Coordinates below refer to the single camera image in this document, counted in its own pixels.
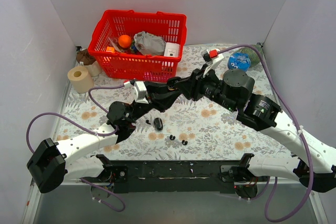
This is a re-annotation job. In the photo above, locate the glossy black earbud charging case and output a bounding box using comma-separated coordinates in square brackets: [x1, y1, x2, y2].
[166, 77, 182, 92]

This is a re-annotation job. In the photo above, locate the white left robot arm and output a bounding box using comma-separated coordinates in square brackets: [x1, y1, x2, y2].
[27, 80, 182, 194]

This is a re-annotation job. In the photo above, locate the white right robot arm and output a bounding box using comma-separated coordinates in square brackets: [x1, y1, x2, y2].
[171, 69, 335, 193]

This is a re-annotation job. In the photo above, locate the plastic-wrapped black earbud case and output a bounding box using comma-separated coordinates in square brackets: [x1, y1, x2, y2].
[153, 118, 163, 131]

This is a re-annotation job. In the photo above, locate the floral patterned table mat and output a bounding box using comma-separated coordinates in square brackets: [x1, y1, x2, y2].
[51, 45, 294, 162]

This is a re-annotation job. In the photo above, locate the blue-lidded white container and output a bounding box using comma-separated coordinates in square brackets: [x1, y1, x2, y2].
[227, 52, 251, 72]

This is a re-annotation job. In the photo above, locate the white small box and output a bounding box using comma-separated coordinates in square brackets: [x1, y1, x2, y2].
[163, 42, 180, 58]

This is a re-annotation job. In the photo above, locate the red plastic shopping basket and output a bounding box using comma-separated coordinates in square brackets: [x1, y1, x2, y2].
[88, 10, 187, 82]

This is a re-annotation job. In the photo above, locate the crumpled grey plastic bag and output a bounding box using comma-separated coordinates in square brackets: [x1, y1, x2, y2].
[133, 31, 166, 56]

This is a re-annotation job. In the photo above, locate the green avocado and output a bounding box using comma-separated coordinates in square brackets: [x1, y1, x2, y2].
[237, 44, 263, 67]

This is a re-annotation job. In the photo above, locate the orange fruit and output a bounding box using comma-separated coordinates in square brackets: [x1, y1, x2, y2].
[118, 35, 132, 48]

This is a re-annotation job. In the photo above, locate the clear snack packet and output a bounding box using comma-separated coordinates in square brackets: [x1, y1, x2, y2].
[108, 37, 131, 53]

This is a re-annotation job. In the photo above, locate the beige paper roll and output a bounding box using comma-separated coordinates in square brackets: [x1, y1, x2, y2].
[67, 66, 94, 93]

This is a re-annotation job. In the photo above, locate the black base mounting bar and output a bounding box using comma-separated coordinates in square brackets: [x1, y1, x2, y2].
[86, 159, 263, 200]

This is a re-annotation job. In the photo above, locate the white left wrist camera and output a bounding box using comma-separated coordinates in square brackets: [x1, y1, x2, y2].
[124, 80, 149, 104]

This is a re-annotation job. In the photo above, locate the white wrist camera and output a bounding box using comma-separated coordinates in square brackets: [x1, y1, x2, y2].
[124, 80, 149, 104]
[203, 49, 224, 77]

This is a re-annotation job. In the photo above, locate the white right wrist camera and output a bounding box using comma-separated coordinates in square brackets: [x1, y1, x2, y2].
[203, 49, 224, 77]

